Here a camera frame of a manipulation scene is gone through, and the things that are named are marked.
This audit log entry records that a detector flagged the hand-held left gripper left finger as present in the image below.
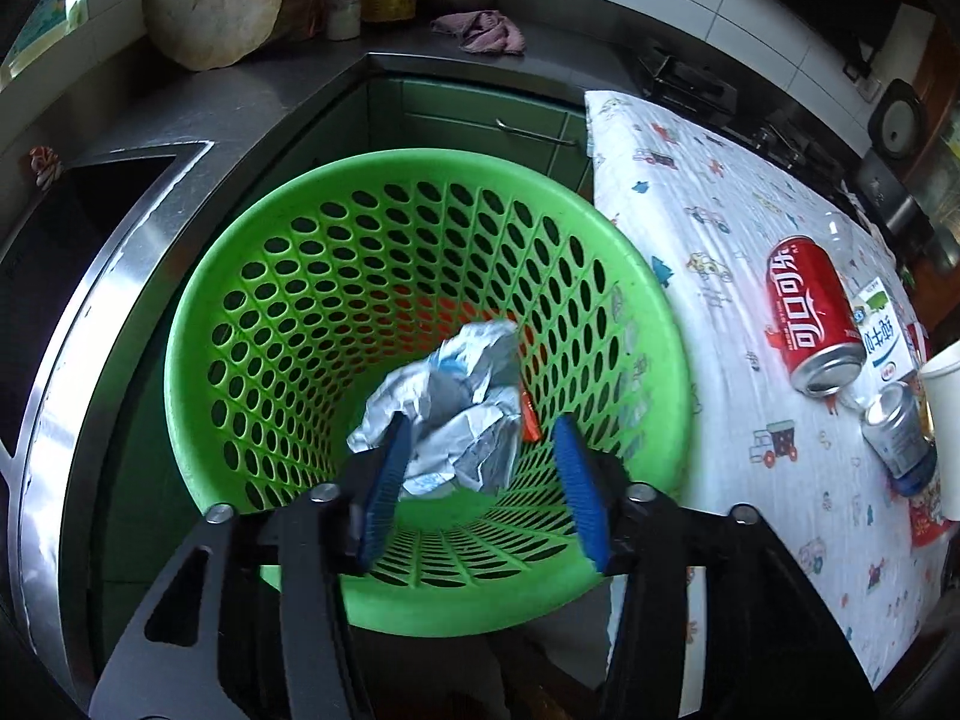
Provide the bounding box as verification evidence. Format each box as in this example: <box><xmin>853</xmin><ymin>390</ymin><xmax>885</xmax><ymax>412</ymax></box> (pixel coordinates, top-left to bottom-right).
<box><xmin>88</xmin><ymin>414</ymin><xmax>413</xmax><ymax>720</ymax></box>

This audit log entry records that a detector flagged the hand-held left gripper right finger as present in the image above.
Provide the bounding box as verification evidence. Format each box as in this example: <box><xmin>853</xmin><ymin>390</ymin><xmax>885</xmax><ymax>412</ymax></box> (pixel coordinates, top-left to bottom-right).
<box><xmin>551</xmin><ymin>414</ymin><xmax>878</xmax><ymax>720</ymax></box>

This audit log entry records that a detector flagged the small orange wrapper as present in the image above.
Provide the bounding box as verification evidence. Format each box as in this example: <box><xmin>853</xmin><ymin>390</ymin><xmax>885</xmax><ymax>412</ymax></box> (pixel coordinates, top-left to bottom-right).
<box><xmin>517</xmin><ymin>386</ymin><xmax>542</xmax><ymax>443</ymax></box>

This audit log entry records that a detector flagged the silver foil wrapper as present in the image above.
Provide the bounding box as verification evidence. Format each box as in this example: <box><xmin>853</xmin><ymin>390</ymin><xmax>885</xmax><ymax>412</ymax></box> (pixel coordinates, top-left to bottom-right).
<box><xmin>346</xmin><ymin>319</ymin><xmax>526</xmax><ymax>502</ymax></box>

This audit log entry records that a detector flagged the green perforated plastic basket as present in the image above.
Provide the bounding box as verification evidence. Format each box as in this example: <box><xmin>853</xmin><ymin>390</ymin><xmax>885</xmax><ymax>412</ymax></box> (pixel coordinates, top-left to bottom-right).
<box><xmin>163</xmin><ymin>150</ymin><xmax>692</xmax><ymax>637</ymax></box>

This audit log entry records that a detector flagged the red soda can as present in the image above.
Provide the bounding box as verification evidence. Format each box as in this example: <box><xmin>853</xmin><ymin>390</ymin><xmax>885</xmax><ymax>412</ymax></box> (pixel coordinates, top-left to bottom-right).
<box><xmin>765</xmin><ymin>235</ymin><xmax>869</xmax><ymax>397</ymax></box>

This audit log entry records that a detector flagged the silver drink can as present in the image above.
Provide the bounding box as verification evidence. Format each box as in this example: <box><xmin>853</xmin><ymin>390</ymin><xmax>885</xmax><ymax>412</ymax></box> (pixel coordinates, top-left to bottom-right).
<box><xmin>860</xmin><ymin>382</ymin><xmax>938</xmax><ymax>497</ymax></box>

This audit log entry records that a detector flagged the white milk carton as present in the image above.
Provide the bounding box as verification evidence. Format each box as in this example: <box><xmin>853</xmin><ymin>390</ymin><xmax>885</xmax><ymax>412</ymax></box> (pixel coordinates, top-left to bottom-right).
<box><xmin>851</xmin><ymin>277</ymin><xmax>922</xmax><ymax>383</ymax></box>

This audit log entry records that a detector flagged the white paper cup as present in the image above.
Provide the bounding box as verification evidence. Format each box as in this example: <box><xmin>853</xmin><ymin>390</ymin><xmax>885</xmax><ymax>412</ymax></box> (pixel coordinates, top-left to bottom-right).
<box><xmin>919</xmin><ymin>341</ymin><xmax>960</xmax><ymax>522</ymax></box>

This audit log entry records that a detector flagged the white printed cloth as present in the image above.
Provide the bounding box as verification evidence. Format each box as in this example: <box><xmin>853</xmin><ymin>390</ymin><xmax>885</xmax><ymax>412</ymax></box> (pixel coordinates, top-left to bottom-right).
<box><xmin>583</xmin><ymin>90</ymin><xmax>938</xmax><ymax>691</ymax></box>

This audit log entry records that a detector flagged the steel kitchen sink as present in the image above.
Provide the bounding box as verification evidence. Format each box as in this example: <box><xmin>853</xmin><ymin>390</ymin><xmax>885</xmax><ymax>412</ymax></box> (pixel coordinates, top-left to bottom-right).
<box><xmin>0</xmin><ymin>154</ymin><xmax>181</xmax><ymax>458</ymax></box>

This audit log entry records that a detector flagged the black gas stove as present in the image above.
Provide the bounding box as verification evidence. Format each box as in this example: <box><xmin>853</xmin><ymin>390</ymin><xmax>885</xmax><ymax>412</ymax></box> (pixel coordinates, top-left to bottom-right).
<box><xmin>630</xmin><ymin>41</ymin><xmax>848</xmax><ymax>181</ymax></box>

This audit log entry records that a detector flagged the pink rag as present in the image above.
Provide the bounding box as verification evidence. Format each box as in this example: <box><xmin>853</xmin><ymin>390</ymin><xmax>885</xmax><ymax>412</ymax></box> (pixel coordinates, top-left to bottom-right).
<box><xmin>431</xmin><ymin>10</ymin><xmax>526</xmax><ymax>56</ymax></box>

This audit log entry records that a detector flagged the white jar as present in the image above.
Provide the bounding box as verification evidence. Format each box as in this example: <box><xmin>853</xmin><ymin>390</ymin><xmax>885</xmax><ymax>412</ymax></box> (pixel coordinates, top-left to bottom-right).
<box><xmin>325</xmin><ymin>0</ymin><xmax>362</xmax><ymax>42</ymax></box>

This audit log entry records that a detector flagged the black round appliance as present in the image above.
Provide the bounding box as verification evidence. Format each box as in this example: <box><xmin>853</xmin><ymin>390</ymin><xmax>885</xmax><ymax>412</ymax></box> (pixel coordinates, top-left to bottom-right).
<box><xmin>870</xmin><ymin>79</ymin><xmax>927</xmax><ymax>158</ymax></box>

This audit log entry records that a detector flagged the round wooden chopping block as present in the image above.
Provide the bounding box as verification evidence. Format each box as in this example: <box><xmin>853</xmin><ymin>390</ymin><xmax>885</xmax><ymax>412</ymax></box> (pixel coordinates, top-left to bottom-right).
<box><xmin>142</xmin><ymin>0</ymin><xmax>284</xmax><ymax>72</ymax></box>

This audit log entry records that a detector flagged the window pane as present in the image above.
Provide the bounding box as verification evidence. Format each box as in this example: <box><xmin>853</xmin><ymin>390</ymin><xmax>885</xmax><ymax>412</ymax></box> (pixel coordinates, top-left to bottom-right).
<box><xmin>0</xmin><ymin>0</ymin><xmax>87</xmax><ymax>68</ymax></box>

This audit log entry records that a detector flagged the green cabinet door with handle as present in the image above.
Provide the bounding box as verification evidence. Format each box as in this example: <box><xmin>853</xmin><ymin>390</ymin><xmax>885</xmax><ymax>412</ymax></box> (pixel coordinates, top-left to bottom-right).
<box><xmin>401</xmin><ymin>79</ymin><xmax>593</xmax><ymax>192</ymax></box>

